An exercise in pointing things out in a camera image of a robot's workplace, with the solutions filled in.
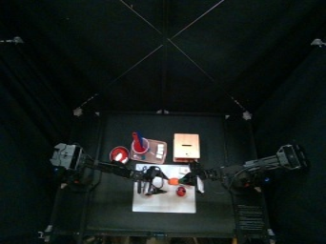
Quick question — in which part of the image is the white cutting board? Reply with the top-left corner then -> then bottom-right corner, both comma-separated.
131,163 -> 197,214

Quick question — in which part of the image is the clear plastic cup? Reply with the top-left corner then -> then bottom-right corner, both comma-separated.
131,137 -> 151,154

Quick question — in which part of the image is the wooden box with red face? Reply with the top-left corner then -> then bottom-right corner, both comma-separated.
172,132 -> 201,163

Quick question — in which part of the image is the red bowl with white contents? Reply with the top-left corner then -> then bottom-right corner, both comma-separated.
108,145 -> 131,165

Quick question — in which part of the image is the red toy spatula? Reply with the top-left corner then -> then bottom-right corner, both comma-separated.
131,132 -> 145,153

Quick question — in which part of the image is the black ribbed panel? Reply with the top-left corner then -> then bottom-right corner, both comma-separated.
234,204 -> 267,236

